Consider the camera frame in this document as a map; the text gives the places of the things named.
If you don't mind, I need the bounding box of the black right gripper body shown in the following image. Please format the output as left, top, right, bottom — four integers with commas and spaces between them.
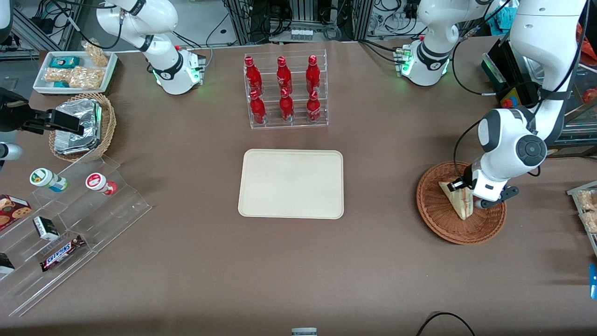
0, 88, 30, 133

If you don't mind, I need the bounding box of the triangular sandwich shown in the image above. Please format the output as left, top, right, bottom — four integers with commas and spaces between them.
438, 181, 474, 221

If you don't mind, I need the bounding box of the round brown wicker basket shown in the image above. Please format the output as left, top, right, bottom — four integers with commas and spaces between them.
417, 161, 507, 245

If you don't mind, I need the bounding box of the oval tan wicker basket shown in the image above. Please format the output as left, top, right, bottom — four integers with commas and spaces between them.
49, 93, 117, 163

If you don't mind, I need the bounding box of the white rectangular snack tray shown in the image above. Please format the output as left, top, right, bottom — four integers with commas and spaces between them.
33, 50, 118, 96

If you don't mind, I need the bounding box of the clear tray with snacks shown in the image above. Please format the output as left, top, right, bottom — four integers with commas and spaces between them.
567, 181, 597, 258

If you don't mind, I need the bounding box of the beige plastic tray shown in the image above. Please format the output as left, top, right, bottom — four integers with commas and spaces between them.
238, 149, 345, 220

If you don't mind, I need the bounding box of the foil-wrapped food pack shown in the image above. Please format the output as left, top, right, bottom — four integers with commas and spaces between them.
54, 99, 103, 155

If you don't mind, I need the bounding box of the clear bag of rice crackers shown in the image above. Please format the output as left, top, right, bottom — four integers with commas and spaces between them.
82, 40, 109, 67
69, 66, 104, 90
44, 68, 71, 84

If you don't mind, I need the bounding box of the green-lid yogurt cup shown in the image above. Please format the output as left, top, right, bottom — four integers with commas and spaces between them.
30, 168, 69, 193

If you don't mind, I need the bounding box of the large teal snack packet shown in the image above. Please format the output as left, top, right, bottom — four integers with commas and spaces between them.
50, 56, 81, 70

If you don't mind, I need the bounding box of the red-lid yogurt cup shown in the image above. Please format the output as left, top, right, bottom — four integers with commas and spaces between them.
85, 173, 118, 196

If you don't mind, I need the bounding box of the red cookie box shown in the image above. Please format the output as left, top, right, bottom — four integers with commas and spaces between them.
0, 194, 33, 232

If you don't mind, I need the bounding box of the small black white box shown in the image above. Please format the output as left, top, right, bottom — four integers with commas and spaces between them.
33, 216, 60, 242

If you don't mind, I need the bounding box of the clear acrylic stepped display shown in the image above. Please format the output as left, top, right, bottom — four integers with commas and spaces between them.
0, 154, 153, 318

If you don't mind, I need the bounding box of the black yellow control box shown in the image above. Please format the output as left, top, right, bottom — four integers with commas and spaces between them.
481, 36, 597, 158

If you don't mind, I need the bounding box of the Snickers chocolate bar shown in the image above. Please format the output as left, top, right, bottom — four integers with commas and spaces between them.
40, 235, 86, 273

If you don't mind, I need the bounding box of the red cola bottle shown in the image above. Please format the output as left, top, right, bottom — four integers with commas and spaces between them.
277, 56, 294, 95
250, 90, 268, 125
305, 55, 321, 94
279, 88, 295, 123
306, 90, 322, 124
244, 56, 263, 97

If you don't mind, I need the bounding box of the teal cloth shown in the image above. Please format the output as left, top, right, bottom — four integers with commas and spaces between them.
496, 7, 516, 30

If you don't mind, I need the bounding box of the clear acrylic bottle rack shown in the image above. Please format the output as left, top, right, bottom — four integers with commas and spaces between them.
243, 49, 329, 130

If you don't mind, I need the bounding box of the grey right wrist camera housing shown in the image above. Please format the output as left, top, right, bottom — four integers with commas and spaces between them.
0, 142, 23, 162

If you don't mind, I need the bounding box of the black cable loop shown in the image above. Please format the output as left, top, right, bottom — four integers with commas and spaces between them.
416, 312, 476, 336

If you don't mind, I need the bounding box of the aluminium frame rack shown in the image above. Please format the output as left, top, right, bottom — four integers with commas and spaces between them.
224, 0, 375, 43

